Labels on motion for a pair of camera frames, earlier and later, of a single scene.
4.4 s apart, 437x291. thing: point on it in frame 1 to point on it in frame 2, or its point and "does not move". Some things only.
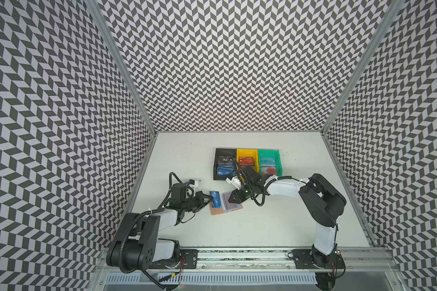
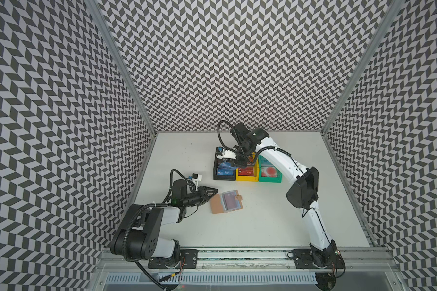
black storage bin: [224, 165] does not move
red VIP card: [229, 206] does not move
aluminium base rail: [354, 259] does not move
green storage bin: [269, 162] does not move
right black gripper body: [248, 189] to [242, 154]
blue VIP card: [216, 200] to [225, 168]
